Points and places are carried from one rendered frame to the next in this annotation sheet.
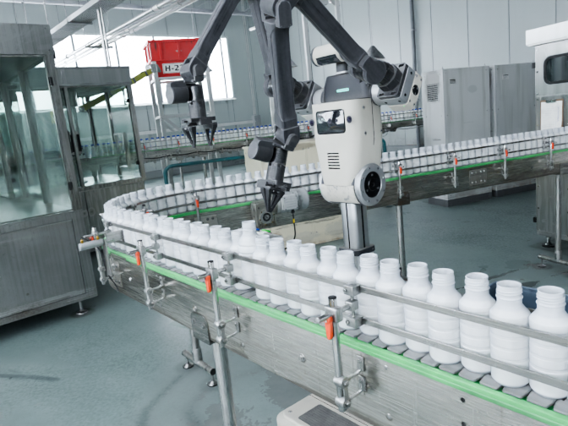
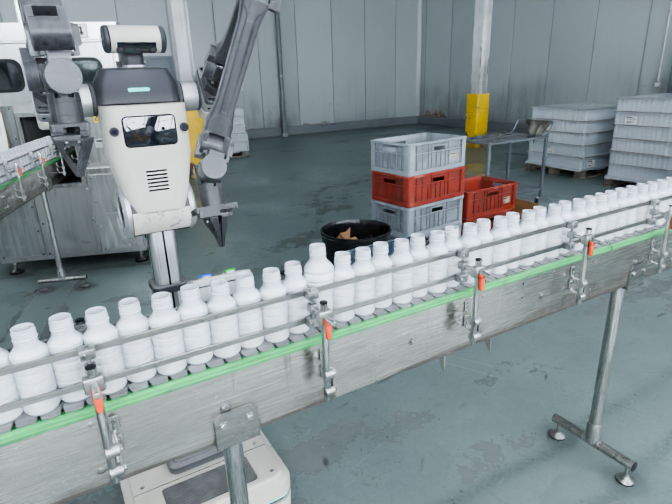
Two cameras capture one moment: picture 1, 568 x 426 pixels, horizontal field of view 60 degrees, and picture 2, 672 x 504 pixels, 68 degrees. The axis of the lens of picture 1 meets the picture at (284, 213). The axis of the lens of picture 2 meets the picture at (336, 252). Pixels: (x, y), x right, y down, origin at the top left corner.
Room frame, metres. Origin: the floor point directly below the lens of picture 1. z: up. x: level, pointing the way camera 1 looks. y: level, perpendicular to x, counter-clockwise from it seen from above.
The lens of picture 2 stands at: (1.07, 1.15, 1.56)
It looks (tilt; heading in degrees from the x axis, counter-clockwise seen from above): 20 degrees down; 279
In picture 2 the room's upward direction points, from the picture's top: 2 degrees counter-clockwise
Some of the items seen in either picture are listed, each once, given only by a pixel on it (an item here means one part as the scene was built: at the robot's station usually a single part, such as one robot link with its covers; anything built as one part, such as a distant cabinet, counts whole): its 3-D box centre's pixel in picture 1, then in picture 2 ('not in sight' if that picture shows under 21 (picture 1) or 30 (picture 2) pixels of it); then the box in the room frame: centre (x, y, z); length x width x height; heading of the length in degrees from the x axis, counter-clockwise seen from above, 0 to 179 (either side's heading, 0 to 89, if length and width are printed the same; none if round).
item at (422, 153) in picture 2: not in sight; (418, 153); (1.02, -2.61, 1.00); 0.61 x 0.41 x 0.22; 46
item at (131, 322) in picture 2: (181, 243); (135, 339); (1.60, 0.35, 1.08); 0.06 x 0.06 x 0.17
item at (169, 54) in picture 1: (186, 132); not in sight; (8.10, 1.44, 1.40); 0.92 x 0.72 x 2.80; 111
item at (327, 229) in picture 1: (299, 191); not in sight; (5.75, -0.21, 0.59); 1.10 x 0.62 x 1.18; 111
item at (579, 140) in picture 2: not in sight; (580, 138); (-1.55, -7.31, 0.50); 1.23 x 1.05 x 1.00; 37
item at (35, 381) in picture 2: (156, 237); (33, 368); (1.73, 0.47, 1.08); 0.06 x 0.06 x 0.17
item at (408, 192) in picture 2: not in sight; (418, 182); (1.02, -2.62, 0.78); 0.61 x 0.41 x 0.22; 46
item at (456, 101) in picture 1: (456, 135); not in sight; (7.08, -2.59, 0.96); 0.82 x 0.50 x 1.91; 111
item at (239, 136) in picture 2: not in sight; (210, 132); (5.24, -9.04, 0.50); 1.24 x 1.03 x 1.00; 42
